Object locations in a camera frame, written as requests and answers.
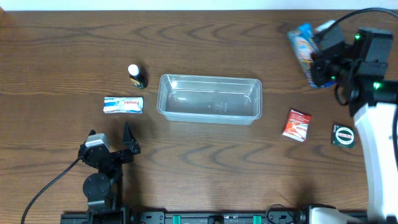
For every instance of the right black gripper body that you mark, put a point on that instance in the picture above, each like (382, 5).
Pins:
(319, 72)

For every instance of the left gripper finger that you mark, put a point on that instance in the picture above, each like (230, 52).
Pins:
(92, 132)
(128, 137)

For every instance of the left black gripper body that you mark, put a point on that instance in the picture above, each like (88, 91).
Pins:
(112, 155)

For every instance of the white blue Panadol box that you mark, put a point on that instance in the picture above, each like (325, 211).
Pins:
(123, 105)

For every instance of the blue children patches box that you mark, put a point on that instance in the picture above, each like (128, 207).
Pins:
(303, 47)

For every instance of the red Panadol box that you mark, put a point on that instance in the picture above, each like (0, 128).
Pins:
(296, 125)

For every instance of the green round-label box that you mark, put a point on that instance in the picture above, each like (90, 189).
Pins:
(343, 136)

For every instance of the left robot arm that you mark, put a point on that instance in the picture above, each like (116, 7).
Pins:
(104, 189)

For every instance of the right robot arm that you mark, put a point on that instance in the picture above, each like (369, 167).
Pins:
(358, 71)

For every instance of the clear plastic container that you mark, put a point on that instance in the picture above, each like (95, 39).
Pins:
(206, 99)

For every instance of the small dark dropper bottle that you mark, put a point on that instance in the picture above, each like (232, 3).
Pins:
(137, 78)

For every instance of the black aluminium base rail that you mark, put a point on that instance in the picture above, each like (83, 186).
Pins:
(273, 216)

